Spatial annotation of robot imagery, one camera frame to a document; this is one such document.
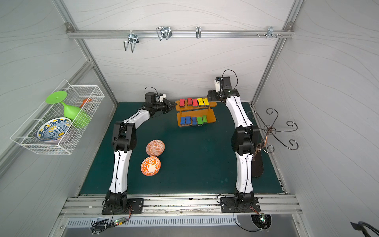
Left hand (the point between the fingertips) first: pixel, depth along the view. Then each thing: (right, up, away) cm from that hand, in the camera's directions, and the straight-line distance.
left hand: (177, 103), depth 100 cm
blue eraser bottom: (+3, -12, +6) cm, 14 cm away
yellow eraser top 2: (+20, +1, +1) cm, 20 cm away
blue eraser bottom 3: (+12, -12, +6) cm, 18 cm away
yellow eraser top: (+16, +1, +1) cm, 16 cm away
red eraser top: (+8, +2, +1) cm, 9 cm away
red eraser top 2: (+13, 0, 0) cm, 13 cm away
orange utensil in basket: (-47, -1, -23) cm, 53 cm away
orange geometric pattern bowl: (-14, -29, -6) cm, 33 cm away
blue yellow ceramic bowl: (-49, -15, -39) cm, 64 cm away
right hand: (+25, +7, -4) cm, 27 cm away
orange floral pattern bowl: (-14, -39, -14) cm, 44 cm away
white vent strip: (-9, -60, -30) cm, 68 cm away
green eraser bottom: (+16, -13, +5) cm, 21 cm away
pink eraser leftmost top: (+3, 0, +1) cm, 3 cm away
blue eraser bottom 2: (+7, -12, +8) cm, 16 cm away
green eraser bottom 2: (+19, -11, +7) cm, 23 cm away
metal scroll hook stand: (+44, -21, -36) cm, 60 cm away
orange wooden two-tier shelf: (+12, -8, +8) cm, 17 cm away
